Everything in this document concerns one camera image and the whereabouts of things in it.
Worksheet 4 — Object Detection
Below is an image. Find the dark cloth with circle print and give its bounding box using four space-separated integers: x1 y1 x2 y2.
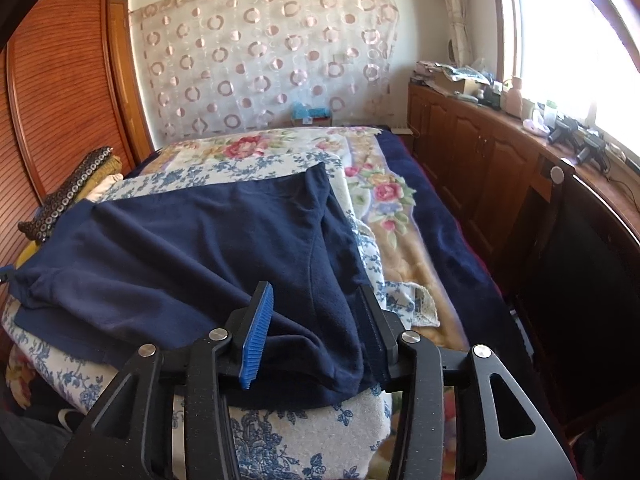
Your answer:
17 146 115 237

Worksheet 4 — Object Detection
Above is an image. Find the wooden slatted wardrobe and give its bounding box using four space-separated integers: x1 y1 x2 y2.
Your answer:
0 0 156 266

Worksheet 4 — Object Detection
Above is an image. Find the dark chair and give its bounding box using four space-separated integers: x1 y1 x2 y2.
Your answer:
510 159 640 441

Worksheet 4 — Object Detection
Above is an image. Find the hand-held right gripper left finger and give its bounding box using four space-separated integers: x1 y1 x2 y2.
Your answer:
50 281 275 480

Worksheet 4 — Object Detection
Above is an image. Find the white folded cloth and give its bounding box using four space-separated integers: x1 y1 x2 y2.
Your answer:
90 174 125 201

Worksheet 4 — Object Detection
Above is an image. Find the white quilt with blue flowers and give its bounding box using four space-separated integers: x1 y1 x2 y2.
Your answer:
0 152 441 480

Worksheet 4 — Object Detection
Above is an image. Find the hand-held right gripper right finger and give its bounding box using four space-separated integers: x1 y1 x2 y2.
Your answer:
356 285 578 480

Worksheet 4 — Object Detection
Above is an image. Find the blue tissue box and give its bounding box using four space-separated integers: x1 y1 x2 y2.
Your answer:
291 101 333 128

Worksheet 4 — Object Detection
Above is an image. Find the rose floral blanket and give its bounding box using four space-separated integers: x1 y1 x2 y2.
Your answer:
5 125 476 411

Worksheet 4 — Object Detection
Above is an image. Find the black hand-held device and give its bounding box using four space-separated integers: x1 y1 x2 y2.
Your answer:
547 116 581 145
575 130 608 166

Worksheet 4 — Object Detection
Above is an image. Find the navy t-shirt with orange print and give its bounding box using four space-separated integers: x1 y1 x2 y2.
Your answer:
0 162 391 408

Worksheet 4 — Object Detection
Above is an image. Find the lace window curtain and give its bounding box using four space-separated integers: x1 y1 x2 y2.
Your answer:
432 0 473 68

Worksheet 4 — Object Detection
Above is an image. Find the wooden cabinet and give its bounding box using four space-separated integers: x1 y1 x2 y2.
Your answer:
406 82 640 271

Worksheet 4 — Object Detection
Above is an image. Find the sheer curtain with pink circles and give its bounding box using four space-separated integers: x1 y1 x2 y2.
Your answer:
131 0 401 148

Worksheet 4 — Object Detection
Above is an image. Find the window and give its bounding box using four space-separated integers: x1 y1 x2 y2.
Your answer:
492 0 640 171

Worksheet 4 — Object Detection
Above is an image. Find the navy blanket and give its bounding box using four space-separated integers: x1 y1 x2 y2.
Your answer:
375 127 546 461

